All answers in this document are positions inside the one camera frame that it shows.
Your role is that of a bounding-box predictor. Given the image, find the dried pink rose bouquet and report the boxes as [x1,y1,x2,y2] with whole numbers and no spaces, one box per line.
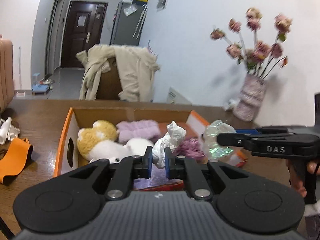
[209,7,293,80]

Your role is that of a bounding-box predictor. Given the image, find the crinkled clear plastic bag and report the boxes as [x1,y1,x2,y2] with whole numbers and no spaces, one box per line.
[202,119,242,160]

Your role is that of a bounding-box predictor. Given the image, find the beige coat on chair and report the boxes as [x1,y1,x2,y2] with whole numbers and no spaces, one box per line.
[76,44,160,102]

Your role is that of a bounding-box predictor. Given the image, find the red cardboard box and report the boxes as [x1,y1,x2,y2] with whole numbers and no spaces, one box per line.
[54,107,247,191]

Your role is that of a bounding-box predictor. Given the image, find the brown rectangular sponge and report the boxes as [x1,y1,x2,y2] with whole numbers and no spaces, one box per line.
[158,122,199,139]

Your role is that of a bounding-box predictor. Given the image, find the lilac fluffy towel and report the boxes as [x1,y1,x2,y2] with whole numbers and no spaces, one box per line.
[116,120,161,144]

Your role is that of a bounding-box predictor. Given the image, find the yellow white plush toy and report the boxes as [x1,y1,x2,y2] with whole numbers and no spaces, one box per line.
[77,120,132,164]

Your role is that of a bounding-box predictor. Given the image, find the person's right hand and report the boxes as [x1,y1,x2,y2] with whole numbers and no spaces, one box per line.
[285,159,319,199]

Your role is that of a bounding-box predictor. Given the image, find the purple satin scrunchie cloth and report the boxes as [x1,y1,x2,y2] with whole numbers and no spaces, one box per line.
[173,138,206,160]

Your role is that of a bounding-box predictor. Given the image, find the pink ceramic vase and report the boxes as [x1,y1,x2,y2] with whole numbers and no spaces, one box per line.
[233,74,267,122]

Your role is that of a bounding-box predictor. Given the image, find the pink hard-shell suitcase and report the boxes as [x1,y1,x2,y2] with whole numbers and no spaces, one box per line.
[0,37,14,113]

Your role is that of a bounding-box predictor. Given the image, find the lavender cloth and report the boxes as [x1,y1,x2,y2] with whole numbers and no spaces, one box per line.
[133,164,184,191]

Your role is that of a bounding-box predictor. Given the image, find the orange folded cloth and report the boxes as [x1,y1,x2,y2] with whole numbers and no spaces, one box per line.
[1,138,33,185]

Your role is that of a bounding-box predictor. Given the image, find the dark brown entrance door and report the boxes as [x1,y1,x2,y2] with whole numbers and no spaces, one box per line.
[60,1,107,68]

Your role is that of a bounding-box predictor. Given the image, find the grey refrigerator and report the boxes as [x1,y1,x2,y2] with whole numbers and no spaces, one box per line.
[110,0,147,46]

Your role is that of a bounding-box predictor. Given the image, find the small white bottle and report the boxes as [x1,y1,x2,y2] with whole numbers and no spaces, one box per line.
[0,117,20,145]

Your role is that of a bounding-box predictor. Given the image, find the white cloth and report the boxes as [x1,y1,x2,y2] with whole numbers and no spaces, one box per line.
[152,121,187,169]

